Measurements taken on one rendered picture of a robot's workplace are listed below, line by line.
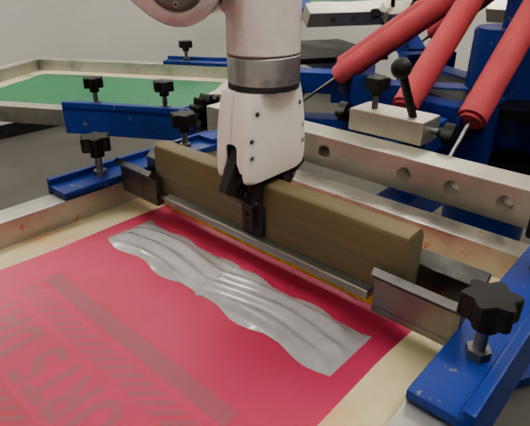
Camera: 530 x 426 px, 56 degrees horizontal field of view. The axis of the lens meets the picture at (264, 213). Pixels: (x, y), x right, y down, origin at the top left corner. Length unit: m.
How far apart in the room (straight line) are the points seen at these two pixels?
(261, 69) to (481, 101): 0.50
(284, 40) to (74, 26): 4.26
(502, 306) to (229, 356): 0.24
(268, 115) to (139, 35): 4.57
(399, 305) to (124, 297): 0.29
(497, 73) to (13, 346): 0.81
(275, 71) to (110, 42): 4.42
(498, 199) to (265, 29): 0.37
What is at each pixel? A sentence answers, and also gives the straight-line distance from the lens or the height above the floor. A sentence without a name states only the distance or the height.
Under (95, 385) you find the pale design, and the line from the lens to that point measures 0.47.
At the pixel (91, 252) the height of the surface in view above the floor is 0.95.
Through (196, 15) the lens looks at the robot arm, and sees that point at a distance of 0.45.
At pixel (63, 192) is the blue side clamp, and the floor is 1.00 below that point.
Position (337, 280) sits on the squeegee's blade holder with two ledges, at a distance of 0.51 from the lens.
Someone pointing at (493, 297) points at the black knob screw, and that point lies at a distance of 0.41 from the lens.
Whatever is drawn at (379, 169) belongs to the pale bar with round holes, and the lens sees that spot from 0.73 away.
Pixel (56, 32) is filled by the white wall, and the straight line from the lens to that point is 4.65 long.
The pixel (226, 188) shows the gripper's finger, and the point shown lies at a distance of 0.52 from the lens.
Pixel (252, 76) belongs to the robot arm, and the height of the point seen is 1.18.
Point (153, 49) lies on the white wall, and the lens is 5.15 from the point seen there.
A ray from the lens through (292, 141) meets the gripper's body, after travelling 0.55.
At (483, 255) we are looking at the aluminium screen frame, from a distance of 0.63.
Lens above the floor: 1.28
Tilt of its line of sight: 27 degrees down
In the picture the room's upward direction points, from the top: straight up
